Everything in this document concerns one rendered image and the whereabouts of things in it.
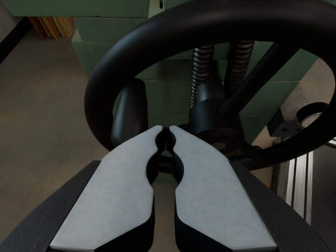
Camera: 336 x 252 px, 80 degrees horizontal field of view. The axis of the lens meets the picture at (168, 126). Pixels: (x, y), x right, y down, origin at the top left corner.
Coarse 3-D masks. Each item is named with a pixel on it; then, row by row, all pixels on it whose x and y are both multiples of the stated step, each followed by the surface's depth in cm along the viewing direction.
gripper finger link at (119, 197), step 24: (120, 144) 10; (144, 144) 10; (120, 168) 8; (144, 168) 8; (96, 192) 7; (120, 192) 7; (144, 192) 7; (72, 216) 6; (96, 216) 6; (120, 216) 6; (144, 216) 6; (72, 240) 6; (96, 240) 6; (120, 240) 6; (144, 240) 6
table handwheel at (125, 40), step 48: (192, 0) 12; (240, 0) 11; (288, 0) 11; (144, 48) 13; (192, 48) 14; (288, 48) 14; (96, 96) 17; (240, 96) 18; (240, 144) 23; (288, 144) 27
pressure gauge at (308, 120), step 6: (318, 102) 41; (324, 102) 41; (300, 108) 44; (306, 108) 42; (312, 108) 41; (318, 108) 41; (324, 108) 40; (300, 114) 43; (306, 114) 42; (312, 114) 41; (318, 114) 41; (300, 120) 43; (306, 120) 43; (312, 120) 43; (300, 126) 44; (306, 126) 45
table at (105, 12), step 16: (16, 0) 28; (32, 0) 28; (48, 0) 28; (64, 0) 28; (80, 0) 28; (96, 0) 28; (112, 0) 28; (128, 0) 28; (144, 0) 28; (64, 16) 30; (80, 16) 30; (96, 16) 30; (112, 16) 30; (128, 16) 30; (144, 16) 30; (224, 48) 24; (256, 48) 24
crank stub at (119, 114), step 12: (132, 84) 15; (144, 84) 16; (120, 96) 15; (132, 96) 14; (144, 96) 15; (120, 108) 14; (132, 108) 14; (144, 108) 14; (120, 120) 13; (132, 120) 13; (144, 120) 14; (120, 132) 13; (132, 132) 13
